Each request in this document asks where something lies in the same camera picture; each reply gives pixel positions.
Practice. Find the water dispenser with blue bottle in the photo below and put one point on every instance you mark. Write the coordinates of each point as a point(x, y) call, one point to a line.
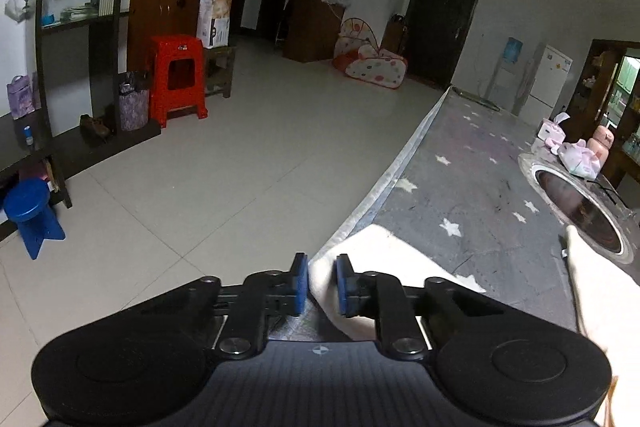
point(503, 82)

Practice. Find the purple patterned waste bin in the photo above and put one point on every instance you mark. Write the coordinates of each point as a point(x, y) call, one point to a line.
point(133, 100)

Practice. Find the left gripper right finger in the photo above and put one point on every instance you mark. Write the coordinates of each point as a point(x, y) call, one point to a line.
point(381, 298)

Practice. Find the cream knit sweater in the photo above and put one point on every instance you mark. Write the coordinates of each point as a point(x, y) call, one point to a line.
point(607, 302)

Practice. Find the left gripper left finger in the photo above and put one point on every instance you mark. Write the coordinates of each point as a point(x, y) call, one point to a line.
point(249, 308)

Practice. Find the red plastic stool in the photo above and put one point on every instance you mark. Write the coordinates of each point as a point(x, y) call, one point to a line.
point(177, 68)

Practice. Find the blue plastic stool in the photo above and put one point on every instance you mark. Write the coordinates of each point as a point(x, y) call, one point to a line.
point(27, 206)

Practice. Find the polka dot play tent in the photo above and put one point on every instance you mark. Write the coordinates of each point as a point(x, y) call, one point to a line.
point(358, 56)

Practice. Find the dark display shelf cabinet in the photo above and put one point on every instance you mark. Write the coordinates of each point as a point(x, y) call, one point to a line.
point(76, 49)

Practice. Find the white paper milk carton box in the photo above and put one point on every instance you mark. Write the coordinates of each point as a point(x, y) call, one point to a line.
point(214, 23)

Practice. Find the white refrigerator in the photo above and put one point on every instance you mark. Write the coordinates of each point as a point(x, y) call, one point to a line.
point(542, 85)

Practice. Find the grey star-patterned table cover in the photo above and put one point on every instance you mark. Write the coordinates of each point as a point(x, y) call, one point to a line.
point(456, 193)

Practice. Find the pink thermos bottle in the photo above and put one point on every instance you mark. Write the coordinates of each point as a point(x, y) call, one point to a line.
point(600, 143)

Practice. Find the black eyeglasses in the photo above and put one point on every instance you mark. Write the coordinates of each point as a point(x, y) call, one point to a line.
point(610, 191)

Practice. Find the pink tissue pack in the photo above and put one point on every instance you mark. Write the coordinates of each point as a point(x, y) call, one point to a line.
point(550, 132)
point(579, 160)

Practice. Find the round induction cooktop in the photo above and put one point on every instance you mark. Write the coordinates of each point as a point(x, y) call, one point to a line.
point(574, 204)

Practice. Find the dark wooden door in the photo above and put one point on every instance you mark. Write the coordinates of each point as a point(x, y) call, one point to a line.
point(436, 31)

